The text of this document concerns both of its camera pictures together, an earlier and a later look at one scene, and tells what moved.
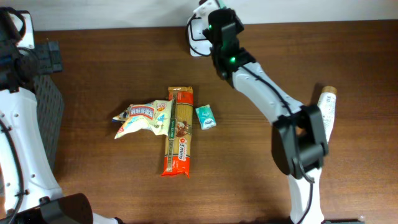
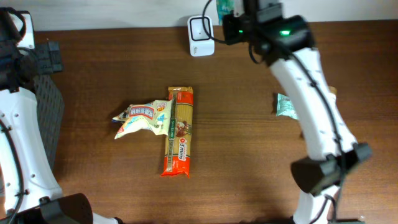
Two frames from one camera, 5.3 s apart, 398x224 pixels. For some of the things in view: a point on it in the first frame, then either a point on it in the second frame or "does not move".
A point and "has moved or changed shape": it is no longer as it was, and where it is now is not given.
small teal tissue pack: (206, 117) to (224, 7)
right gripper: (236, 28) to (227, 25)
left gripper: (51, 56) does not move
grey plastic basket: (50, 106) does not move
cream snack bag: (155, 115) does not move
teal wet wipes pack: (222, 4) has moved or changed shape
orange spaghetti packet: (178, 156) does not move
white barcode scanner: (198, 44) does not move
